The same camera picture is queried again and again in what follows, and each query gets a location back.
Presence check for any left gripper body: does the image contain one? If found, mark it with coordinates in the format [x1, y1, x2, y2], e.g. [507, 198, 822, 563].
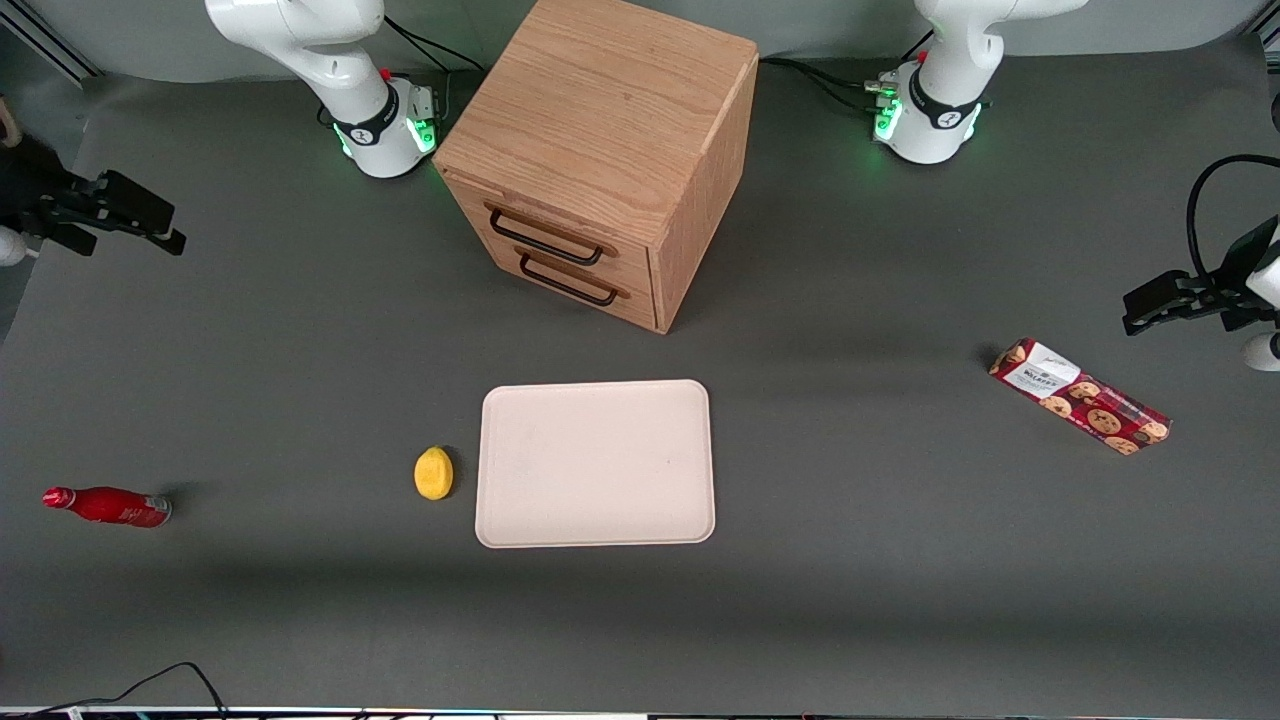
[1243, 215, 1280, 373]

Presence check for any black metal drawer handle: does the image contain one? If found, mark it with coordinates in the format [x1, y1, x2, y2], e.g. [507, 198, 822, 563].
[517, 252, 619, 307]
[486, 205, 606, 267]

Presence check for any wooden drawer with deep tray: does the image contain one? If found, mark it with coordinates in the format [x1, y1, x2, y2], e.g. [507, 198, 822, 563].
[445, 176, 657, 293]

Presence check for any wooden drawer cabinet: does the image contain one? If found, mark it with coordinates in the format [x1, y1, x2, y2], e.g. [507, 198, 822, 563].
[432, 0, 759, 335]

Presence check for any wooden drawer front panel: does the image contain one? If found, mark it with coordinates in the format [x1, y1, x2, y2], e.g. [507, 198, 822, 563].
[476, 235, 659, 334]

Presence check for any red cookie package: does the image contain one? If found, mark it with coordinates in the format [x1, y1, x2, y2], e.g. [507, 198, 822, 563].
[988, 337, 1173, 457]

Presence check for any red bottle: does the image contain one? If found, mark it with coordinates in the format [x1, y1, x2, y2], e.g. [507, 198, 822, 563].
[42, 486, 173, 529]

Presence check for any yellow lemon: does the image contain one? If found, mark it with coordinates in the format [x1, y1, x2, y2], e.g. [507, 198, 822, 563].
[414, 446, 455, 501]

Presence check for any beige rectangular tray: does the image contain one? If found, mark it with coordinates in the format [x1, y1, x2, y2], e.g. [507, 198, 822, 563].
[475, 379, 717, 550]

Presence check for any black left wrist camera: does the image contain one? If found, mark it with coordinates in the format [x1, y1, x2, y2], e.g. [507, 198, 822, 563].
[1213, 228, 1279, 333]

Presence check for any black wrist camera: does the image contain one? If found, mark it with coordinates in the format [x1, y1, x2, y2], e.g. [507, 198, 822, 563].
[0, 130, 101, 257]
[1213, 228, 1279, 333]

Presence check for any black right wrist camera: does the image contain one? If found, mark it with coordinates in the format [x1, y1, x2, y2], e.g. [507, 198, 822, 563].
[0, 130, 101, 257]

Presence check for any black looped cable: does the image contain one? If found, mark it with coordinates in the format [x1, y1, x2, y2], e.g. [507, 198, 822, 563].
[1186, 154, 1280, 289]

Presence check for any black right arm base cable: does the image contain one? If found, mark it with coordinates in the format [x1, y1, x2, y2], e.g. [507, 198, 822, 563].
[383, 15, 488, 113]

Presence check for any black arm base cable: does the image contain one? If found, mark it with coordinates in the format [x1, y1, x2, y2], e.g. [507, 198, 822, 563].
[383, 15, 488, 113]
[790, 62, 889, 117]
[758, 56, 893, 95]

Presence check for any black left arm base cable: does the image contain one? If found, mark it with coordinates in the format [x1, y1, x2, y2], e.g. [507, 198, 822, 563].
[758, 56, 893, 95]
[790, 62, 889, 117]

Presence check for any black cable on table edge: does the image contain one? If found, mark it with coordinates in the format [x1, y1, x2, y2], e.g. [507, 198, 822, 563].
[0, 661, 229, 720]

